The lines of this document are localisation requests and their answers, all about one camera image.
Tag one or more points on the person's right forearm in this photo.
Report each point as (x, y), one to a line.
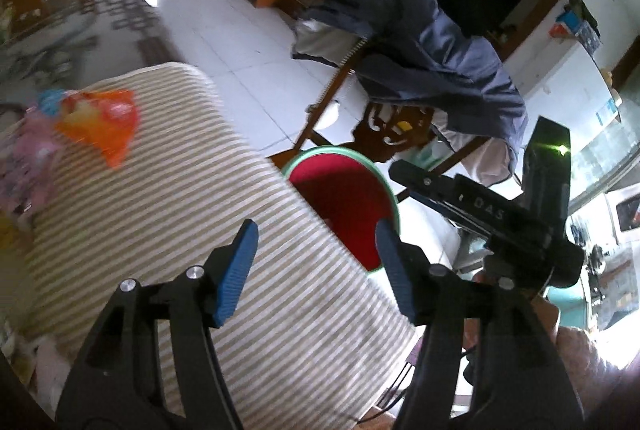
(580, 365)

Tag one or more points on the orange snack bag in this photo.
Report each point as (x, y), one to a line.
(105, 119)

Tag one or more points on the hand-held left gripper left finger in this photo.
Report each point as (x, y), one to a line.
(235, 277)

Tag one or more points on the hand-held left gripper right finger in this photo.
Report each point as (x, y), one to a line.
(395, 275)

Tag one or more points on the white rounded object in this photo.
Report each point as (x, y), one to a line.
(331, 115)

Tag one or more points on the carved wooden chair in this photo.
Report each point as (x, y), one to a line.
(372, 129)

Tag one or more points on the grey patterned rug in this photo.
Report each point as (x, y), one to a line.
(125, 24)

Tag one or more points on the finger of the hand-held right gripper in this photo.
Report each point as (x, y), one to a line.
(425, 182)

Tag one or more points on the pink snack wrapper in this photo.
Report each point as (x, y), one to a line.
(32, 149)

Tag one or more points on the blue jacket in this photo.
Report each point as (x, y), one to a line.
(440, 59)

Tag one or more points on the striped beige table cloth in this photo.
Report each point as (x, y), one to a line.
(200, 190)

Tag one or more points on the red bucket with green rim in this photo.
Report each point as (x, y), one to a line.
(340, 195)

